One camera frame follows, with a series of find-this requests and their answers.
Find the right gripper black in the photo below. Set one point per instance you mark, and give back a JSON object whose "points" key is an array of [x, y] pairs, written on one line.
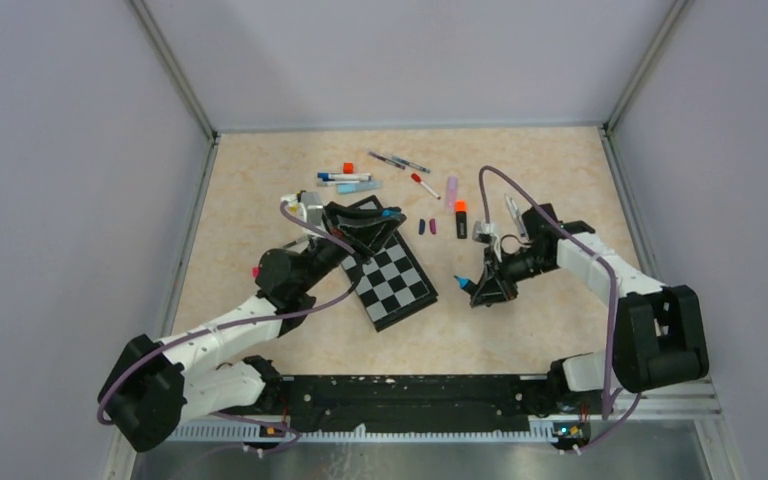
{"points": [[493, 286]]}

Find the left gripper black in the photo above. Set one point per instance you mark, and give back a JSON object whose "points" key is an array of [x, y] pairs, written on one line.
{"points": [[368, 227]]}

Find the blue highlighter cap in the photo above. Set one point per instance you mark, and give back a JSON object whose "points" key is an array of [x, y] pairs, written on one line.
{"points": [[387, 213]]}

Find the black highlighter blue tip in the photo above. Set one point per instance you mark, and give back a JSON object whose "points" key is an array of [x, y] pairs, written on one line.
{"points": [[466, 284]]}

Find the white marker magenta end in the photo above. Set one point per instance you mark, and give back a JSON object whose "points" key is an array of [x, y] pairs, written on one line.
{"points": [[522, 232]]}

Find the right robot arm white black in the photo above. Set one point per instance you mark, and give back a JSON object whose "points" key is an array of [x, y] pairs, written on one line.
{"points": [[658, 336]]}

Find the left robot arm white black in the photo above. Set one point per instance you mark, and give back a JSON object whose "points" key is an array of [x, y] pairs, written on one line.
{"points": [[156, 385]]}

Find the thin dark pen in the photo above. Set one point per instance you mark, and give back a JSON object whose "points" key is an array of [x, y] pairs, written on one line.
{"points": [[386, 160]]}

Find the light blue eraser bar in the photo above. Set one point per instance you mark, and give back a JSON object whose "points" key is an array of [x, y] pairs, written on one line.
{"points": [[351, 188]]}

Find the white marker red cap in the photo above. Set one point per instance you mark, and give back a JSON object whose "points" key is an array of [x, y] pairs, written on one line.
{"points": [[420, 181]]}

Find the black highlighter orange cap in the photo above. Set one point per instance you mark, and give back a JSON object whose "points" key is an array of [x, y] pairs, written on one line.
{"points": [[461, 219]]}

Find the pale purple highlighter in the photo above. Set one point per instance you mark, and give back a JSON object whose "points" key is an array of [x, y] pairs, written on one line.
{"points": [[451, 193]]}

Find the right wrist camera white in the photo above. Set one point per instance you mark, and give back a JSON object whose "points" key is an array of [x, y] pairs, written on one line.
{"points": [[486, 233]]}

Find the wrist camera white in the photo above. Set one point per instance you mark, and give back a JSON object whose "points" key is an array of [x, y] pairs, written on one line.
{"points": [[486, 233], [306, 206]]}

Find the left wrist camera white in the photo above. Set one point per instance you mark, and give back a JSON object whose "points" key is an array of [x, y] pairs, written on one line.
{"points": [[306, 206]]}

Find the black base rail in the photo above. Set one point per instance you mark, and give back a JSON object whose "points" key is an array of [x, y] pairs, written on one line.
{"points": [[417, 403]]}

